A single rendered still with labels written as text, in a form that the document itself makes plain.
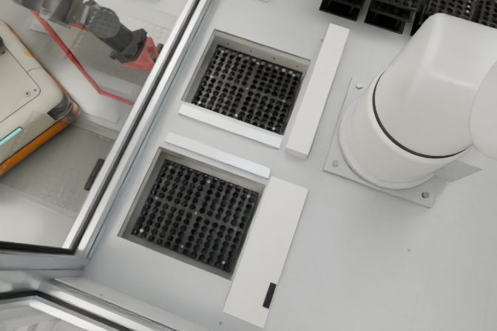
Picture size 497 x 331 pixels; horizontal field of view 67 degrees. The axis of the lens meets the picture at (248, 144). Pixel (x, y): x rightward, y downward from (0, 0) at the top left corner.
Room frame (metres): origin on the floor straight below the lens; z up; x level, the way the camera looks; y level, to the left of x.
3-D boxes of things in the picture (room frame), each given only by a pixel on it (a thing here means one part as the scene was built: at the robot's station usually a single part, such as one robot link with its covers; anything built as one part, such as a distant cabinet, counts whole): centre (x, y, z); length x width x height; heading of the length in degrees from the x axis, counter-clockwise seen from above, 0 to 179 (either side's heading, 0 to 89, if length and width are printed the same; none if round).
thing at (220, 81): (0.41, 0.01, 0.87); 0.22 x 0.18 x 0.06; 72
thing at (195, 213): (0.11, 0.11, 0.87); 0.22 x 0.18 x 0.06; 72
